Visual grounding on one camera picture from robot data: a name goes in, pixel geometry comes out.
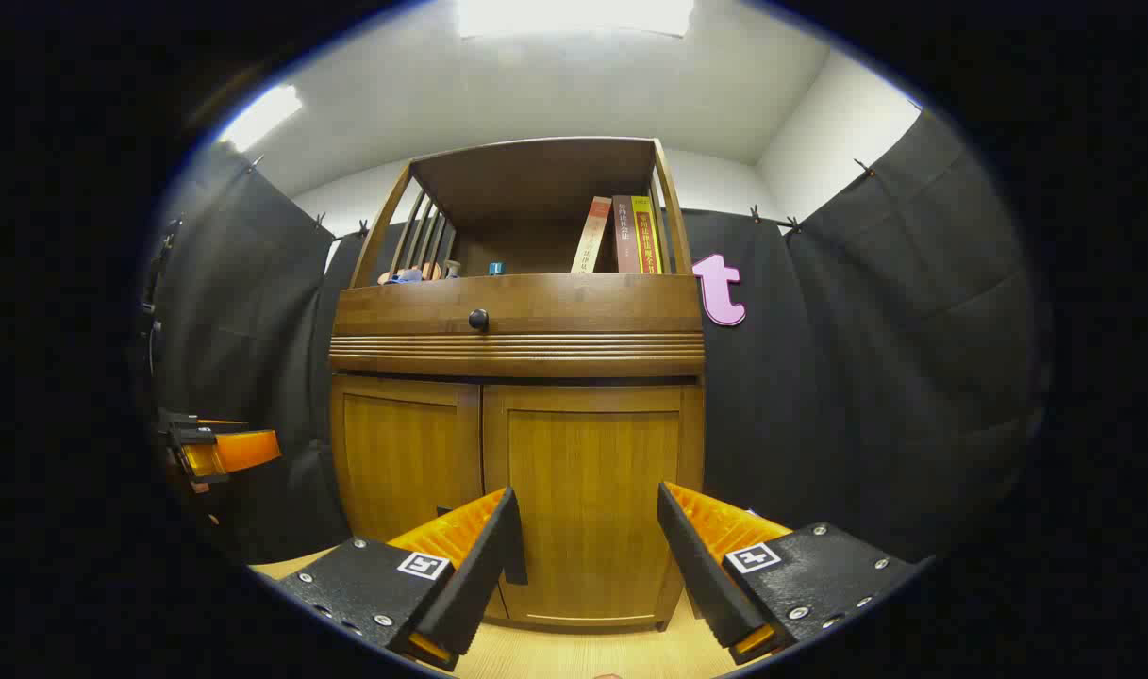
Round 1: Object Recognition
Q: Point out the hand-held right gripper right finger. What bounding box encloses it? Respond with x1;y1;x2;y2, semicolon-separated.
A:
657;481;935;667

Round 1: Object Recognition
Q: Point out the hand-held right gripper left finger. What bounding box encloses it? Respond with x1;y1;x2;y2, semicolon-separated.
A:
274;486;529;672

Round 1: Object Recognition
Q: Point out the wooden shoe cabinet door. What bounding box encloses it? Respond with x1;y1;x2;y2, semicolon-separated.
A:
482;382;705;628
331;375;510;623

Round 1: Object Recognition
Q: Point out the wooden double-door shoe cabinet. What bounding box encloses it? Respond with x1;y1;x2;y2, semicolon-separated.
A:
326;137;708;633

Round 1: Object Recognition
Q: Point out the wooden cabinet drawer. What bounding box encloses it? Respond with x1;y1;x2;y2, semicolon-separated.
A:
331;273;707;339

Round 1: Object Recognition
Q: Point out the ceiling light panel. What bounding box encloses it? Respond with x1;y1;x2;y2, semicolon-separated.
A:
456;0;695;39
220;85;303;152

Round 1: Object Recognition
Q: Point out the yellow book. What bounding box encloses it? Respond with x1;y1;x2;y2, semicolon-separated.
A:
630;195;664;274

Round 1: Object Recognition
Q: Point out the dark red book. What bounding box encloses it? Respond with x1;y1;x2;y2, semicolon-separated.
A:
613;195;642;274

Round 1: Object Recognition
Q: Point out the beige red book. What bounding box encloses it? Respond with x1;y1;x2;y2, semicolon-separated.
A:
572;196;613;274

